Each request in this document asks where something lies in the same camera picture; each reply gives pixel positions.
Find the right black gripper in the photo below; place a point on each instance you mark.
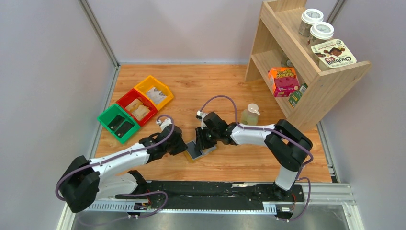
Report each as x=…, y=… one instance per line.
x=201, y=139

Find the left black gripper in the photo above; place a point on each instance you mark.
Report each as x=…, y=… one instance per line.
x=179, y=144

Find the yellow leather card holder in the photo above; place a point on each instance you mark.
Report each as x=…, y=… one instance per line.
x=193, y=155

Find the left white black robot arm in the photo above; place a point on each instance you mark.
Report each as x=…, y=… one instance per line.
x=86, y=181

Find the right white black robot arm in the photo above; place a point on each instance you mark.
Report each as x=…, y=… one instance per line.
x=288, y=145

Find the packet in red bin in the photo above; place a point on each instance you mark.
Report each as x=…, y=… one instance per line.
x=137, y=109

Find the packet in yellow bin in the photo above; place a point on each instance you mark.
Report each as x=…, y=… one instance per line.
x=156, y=95

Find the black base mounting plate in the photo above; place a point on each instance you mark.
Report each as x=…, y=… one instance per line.
x=216, y=195

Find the clear bottle white cap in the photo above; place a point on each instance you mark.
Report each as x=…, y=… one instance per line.
x=250, y=115

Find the black item in green bin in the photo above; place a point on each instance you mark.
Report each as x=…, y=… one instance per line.
x=120, y=126

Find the red plastic bin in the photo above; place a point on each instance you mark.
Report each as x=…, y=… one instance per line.
x=132, y=95

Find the yellow plastic bin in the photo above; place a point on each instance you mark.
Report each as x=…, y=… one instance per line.
x=149, y=82

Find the green plastic bin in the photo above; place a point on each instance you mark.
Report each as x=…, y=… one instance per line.
x=108, y=115

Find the Scrub Mommy sponge box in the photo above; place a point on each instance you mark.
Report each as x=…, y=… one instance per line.
x=283, y=81

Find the small green box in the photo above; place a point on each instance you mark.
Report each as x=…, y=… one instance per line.
x=297, y=95

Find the wooden shelf unit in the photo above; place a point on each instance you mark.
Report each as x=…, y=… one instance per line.
x=277, y=33

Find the jar on lower shelf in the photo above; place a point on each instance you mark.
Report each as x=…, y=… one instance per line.
x=285, y=61

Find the Chobani yogurt cup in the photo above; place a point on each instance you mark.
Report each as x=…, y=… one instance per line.
x=333, y=54

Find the front white lidded cup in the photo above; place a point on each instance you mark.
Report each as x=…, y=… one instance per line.
x=319, y=33

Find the white lidded cup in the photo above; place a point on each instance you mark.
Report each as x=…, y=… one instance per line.
x=319, y=33
x=308, y=18

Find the rear white lidded cup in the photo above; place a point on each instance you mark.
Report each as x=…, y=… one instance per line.
x=308, y=18

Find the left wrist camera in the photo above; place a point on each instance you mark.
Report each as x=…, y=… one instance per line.
x=163, y=124

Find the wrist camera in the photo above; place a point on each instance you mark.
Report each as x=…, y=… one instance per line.
x=163, y=124
x=200, y=115

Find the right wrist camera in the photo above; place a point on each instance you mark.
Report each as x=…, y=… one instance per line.
x=200, y=115

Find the aluminium frame rail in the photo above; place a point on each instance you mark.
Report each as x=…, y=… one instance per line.
x=322, y=194

